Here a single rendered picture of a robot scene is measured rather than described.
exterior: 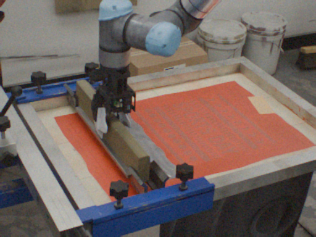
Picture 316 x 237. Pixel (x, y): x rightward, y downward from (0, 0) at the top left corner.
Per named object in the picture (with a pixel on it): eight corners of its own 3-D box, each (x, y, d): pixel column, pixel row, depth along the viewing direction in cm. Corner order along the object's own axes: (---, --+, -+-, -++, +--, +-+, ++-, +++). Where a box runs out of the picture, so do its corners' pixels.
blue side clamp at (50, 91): (110, 93, 187) (110, 73, 183) (116, 100, 183) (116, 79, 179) (14, 112, 174) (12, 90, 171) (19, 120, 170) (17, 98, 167)
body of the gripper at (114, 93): (107, 120, 144) (108, 74, 138) (94, 103, 150) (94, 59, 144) (136, 113, 147) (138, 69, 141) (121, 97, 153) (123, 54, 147)
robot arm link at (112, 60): (93, 42, 142) (124, 37, 145) (93, 60, 144) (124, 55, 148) (105, 55, 136) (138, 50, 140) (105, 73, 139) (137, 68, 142)
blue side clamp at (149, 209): (201, 196, 145) (203, 173, 141) (212, 208, 141) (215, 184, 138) (84, 230, 132) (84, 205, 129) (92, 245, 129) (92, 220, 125)
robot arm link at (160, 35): (191, 15, 135) (150, 4, 139) (165, 31, 126) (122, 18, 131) (189, 47, 139) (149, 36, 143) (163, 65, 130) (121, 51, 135)
